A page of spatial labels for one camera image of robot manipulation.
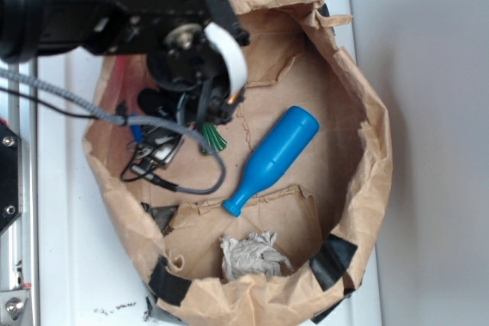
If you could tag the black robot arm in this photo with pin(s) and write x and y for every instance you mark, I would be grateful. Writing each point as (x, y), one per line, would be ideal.
(33, 28)

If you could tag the crumpled white paper towel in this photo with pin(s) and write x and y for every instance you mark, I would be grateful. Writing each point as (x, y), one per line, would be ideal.
(253, 255)

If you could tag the orange toy carrot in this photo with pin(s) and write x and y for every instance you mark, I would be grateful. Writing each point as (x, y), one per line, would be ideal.
(212, 138)

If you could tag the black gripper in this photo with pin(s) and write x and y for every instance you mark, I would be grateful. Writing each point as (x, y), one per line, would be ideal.
(200, 71)

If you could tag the blue toy bottle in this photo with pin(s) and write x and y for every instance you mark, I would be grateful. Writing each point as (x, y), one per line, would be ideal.
(274, 155)

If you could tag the black metal bracket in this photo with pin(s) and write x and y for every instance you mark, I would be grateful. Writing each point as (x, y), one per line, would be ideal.
(10, 176)

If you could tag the brown paper bag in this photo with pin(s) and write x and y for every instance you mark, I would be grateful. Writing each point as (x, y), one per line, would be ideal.
(327, 209)

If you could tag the aluminium frame rail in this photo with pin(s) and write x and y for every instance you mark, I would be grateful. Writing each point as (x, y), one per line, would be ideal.
(20, 303)

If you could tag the white plastic tray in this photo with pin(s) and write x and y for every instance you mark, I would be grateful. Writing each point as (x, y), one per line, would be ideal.
(86, 278)

